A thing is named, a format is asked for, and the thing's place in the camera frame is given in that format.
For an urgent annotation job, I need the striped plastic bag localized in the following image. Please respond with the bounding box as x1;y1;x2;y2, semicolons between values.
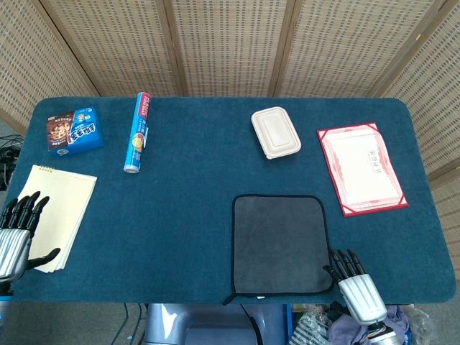
290;308;334;345

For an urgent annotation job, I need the red certificate folder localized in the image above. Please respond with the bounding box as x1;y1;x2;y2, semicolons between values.
316;121;410;219

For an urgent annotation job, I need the beige lidded food container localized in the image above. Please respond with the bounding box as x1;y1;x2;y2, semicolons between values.
250;106;303;160

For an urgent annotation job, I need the blue storage crate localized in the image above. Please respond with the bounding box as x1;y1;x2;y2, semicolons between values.
285;303;414;345

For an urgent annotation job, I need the pale yellow spiral notepad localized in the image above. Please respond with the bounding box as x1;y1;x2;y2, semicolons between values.
13;164;98;275

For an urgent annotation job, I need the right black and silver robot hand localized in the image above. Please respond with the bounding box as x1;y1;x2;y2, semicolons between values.
322;247;388;327

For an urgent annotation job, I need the blue carpet table cover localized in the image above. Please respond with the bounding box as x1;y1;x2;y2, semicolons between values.
6;96;458;305

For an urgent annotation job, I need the black floor cable bundle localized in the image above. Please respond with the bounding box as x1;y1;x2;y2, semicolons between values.
0;134;24;191

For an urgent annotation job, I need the clear plastic bag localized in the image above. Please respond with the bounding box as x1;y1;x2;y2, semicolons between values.
405;305;432;345

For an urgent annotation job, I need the grey cloth mat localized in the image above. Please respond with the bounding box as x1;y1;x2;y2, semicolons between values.
221;194;334;307

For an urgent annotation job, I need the purple cloth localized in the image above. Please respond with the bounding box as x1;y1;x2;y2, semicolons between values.
328;305;410;345

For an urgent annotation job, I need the blue snack box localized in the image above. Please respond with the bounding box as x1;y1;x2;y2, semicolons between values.
46;105;105;157

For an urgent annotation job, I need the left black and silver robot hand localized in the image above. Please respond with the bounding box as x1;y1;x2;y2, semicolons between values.
0;190;61;285

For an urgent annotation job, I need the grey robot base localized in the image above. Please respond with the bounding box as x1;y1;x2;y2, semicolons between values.
143;303;288;345

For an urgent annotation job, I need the blue plastic wrap roll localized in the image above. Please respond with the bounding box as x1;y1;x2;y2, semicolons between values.
123;91;152;175

